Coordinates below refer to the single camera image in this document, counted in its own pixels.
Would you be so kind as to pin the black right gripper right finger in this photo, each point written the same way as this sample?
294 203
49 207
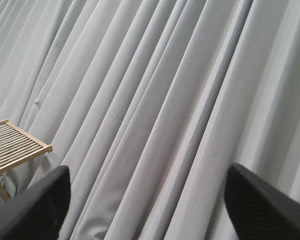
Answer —
257 210

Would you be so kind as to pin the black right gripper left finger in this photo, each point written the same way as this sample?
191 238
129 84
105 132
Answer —
39 212

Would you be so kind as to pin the wooden slatted rack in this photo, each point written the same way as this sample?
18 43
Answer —
16 148

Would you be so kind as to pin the grey curtain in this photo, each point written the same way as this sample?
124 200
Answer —
148 102

